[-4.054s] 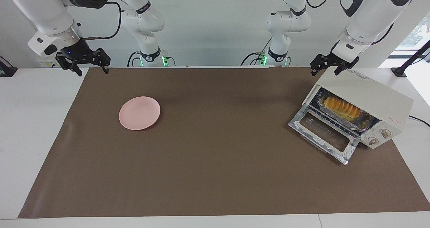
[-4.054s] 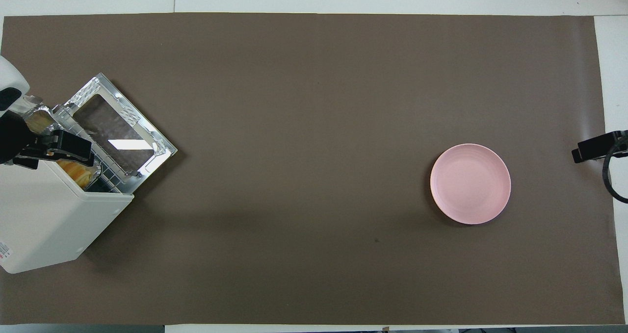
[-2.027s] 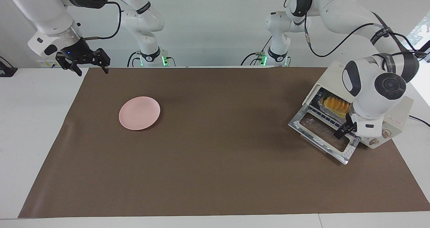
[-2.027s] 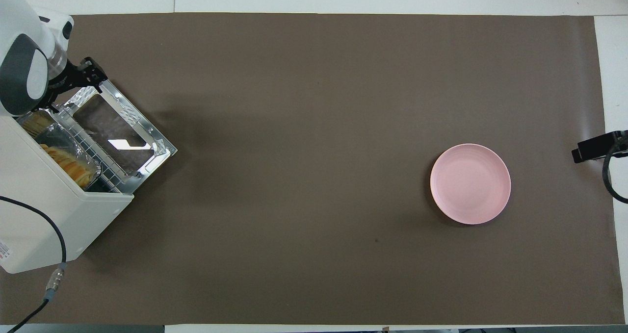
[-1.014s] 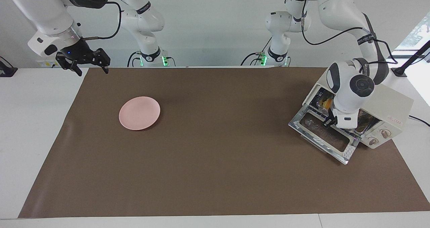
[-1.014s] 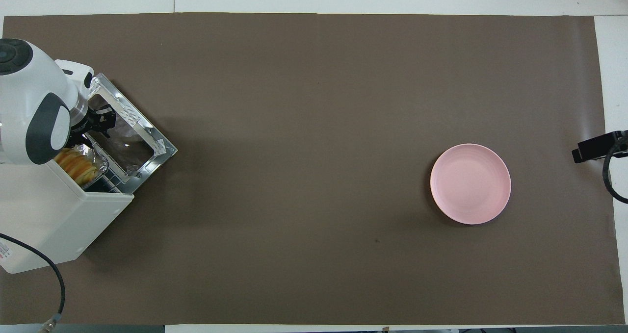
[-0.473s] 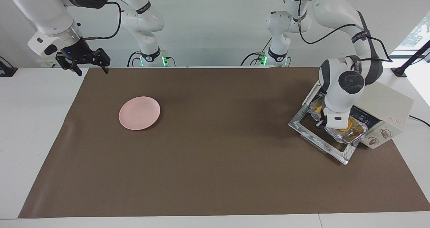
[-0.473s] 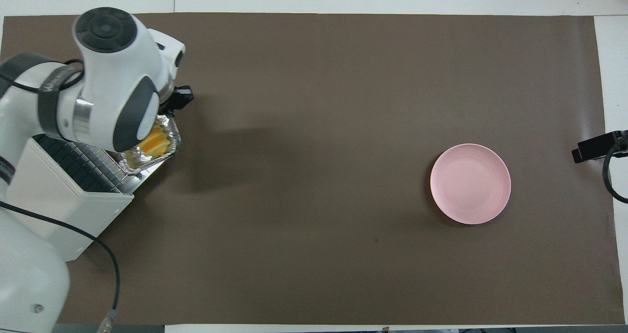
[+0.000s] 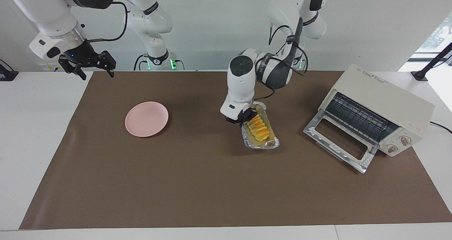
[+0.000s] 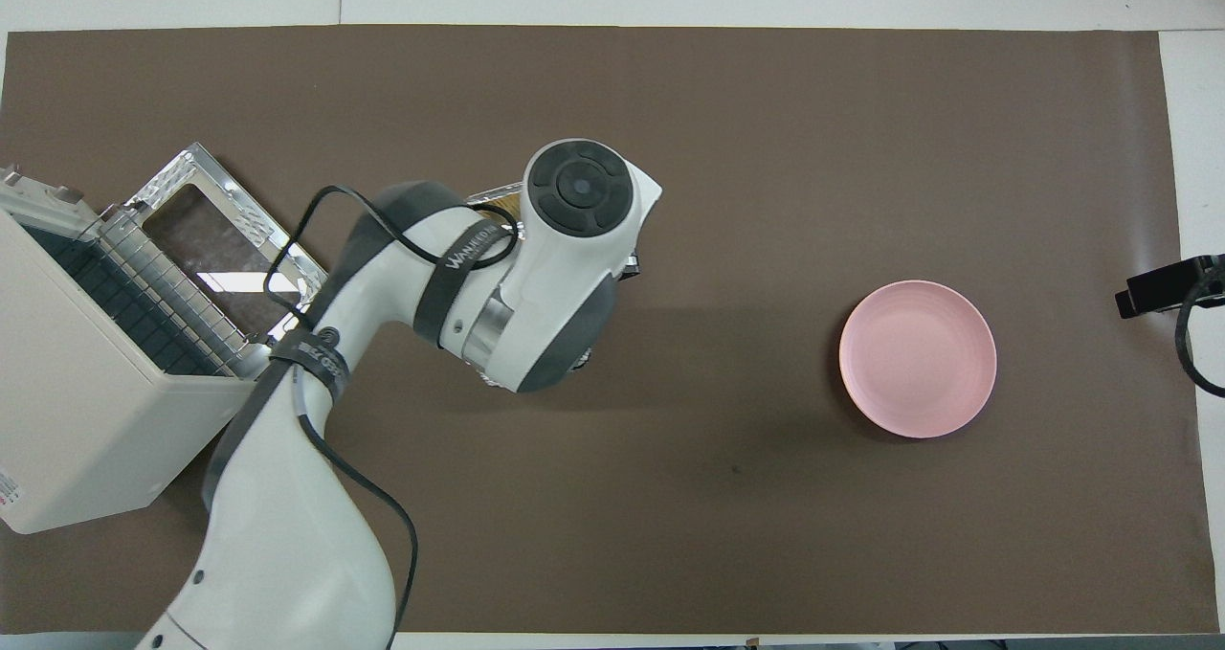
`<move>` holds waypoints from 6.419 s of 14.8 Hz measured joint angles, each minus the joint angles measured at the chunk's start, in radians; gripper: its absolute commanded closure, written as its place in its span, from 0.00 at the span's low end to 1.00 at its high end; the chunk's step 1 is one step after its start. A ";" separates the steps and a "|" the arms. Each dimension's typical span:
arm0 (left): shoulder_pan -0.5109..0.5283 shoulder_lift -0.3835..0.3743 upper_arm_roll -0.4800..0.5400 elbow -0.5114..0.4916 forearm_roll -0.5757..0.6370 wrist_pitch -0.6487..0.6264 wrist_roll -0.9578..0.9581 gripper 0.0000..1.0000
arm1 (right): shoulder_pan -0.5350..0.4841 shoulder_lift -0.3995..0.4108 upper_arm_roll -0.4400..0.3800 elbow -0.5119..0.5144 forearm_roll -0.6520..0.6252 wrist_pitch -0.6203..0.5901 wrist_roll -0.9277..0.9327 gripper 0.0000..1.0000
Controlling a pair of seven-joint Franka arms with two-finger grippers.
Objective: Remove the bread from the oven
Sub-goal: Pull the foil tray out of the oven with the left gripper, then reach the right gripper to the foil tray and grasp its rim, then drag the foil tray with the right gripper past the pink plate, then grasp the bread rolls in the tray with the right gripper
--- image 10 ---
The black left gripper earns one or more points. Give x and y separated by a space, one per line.
630 269

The aluminium foil tray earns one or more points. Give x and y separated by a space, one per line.
493 193

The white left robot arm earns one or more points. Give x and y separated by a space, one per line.
287 535

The chrome glass oven door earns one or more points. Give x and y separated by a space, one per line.
220 238

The white toaster oven body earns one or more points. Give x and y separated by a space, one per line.
96 420

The red white oven sticker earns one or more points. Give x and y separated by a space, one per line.
8 497

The brown table mat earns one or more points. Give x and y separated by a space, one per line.
670 487

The pink round plate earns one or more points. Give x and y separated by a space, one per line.
919 363

